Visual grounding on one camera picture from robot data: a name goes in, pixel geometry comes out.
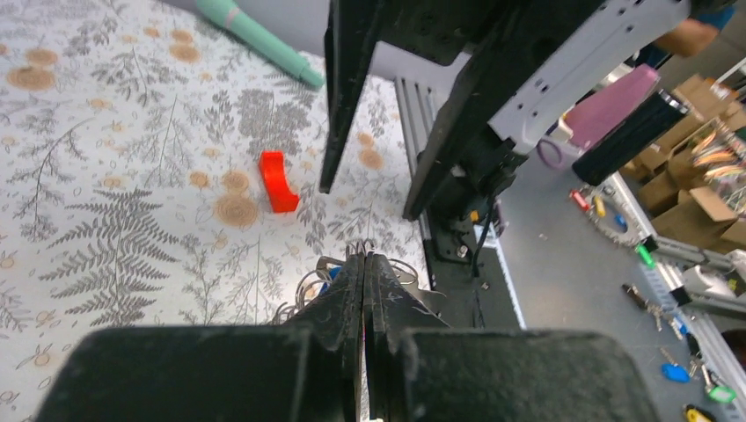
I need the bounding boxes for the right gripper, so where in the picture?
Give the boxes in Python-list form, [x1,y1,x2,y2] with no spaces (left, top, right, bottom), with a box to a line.
[319,0,601,221]

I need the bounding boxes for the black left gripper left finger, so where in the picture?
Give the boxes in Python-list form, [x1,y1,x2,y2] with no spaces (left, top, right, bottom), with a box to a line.
[36,254,365,421]

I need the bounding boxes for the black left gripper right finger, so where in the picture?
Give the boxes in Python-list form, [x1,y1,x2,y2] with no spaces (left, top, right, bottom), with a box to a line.
[363,254,659,421]

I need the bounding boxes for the grey metal key holder plate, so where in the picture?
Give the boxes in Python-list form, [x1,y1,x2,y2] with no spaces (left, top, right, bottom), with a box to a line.
[270,238,447,327]

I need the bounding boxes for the blue key tag with key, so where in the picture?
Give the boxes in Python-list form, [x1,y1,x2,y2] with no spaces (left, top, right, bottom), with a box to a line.
[319,266,341,294]

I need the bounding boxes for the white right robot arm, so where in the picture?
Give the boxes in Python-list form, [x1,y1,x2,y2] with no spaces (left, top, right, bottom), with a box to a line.
[319,1,702,226]

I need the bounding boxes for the round keyring with tags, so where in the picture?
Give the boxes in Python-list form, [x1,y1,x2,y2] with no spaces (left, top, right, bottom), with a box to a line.
[568,186,643,248]

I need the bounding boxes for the pink foam block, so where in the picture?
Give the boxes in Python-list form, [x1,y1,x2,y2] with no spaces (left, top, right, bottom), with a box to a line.
[564,64,659,150]

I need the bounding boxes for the red key tag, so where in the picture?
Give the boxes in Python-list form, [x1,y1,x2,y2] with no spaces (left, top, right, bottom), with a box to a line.
[259,150,300,214]

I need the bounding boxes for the black cylinder bottle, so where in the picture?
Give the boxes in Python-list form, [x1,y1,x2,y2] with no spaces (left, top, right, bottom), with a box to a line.
[572,89,690,186]

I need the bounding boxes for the floral table mat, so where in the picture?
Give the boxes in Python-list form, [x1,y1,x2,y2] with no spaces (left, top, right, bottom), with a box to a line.
[1,1,428,421]

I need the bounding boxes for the loose key tags on bench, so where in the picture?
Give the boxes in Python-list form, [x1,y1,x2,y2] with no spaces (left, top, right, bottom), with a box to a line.
[621,283,743,421]

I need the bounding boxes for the cardboard boxes stack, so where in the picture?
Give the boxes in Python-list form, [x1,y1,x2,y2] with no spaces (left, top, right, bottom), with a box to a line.
[621,75,745,253]

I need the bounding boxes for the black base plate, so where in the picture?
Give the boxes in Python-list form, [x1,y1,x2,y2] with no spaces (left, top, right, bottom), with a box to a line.
[423,221,526,330]

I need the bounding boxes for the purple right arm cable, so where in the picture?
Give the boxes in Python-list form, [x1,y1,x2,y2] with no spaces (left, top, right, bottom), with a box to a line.
[536,138,567,171]

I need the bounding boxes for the mint green handle tool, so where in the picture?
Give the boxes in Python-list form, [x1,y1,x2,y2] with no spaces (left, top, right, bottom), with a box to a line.
[194,0,325,89]

